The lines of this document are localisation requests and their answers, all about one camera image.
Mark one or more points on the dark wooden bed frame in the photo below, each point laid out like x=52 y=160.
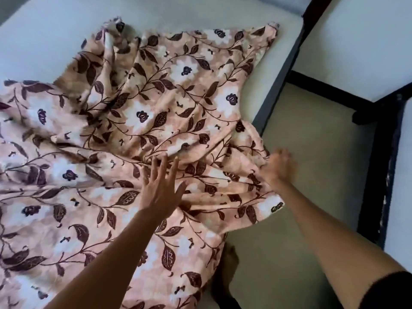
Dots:
x=310 y=16

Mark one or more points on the person's black trousers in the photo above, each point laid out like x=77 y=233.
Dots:
x=225 y=300

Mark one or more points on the person's right hand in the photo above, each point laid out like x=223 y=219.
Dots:
x=278 y=168

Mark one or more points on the white textured mattress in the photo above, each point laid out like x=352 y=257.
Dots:
x=48 y=38

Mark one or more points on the pink floral bed sheet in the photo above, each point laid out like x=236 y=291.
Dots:
x=128 y=157

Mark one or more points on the person's left forearm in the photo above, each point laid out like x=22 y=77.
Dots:
x=109 y=263

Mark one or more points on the person's left hand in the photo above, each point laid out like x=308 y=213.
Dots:
x=161 y=193

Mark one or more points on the person's right forearm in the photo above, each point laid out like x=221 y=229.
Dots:
x=331 y=241

